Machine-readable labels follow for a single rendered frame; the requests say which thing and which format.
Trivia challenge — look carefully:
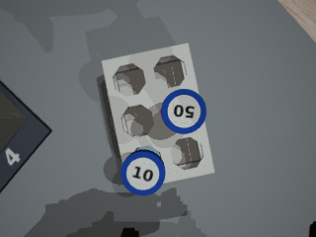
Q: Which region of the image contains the white tube rack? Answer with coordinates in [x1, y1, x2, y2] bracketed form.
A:
[102, 43, 213, 184]

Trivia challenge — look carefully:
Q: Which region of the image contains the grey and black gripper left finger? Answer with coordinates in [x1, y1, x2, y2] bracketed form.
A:
[120, 228, 139, 237]

